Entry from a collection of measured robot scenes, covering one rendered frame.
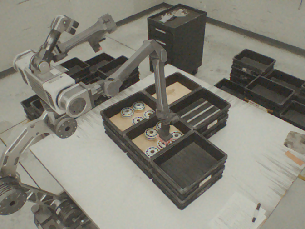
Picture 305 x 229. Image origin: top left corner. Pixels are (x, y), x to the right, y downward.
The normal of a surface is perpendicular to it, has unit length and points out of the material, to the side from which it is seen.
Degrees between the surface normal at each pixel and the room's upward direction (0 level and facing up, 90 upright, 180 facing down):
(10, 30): 90
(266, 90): 0
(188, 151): 0
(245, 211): 0
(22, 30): 90
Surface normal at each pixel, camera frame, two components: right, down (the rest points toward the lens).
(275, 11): -0.71, 0.50
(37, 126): 0.71, 0.47
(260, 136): -0.04, -0.73
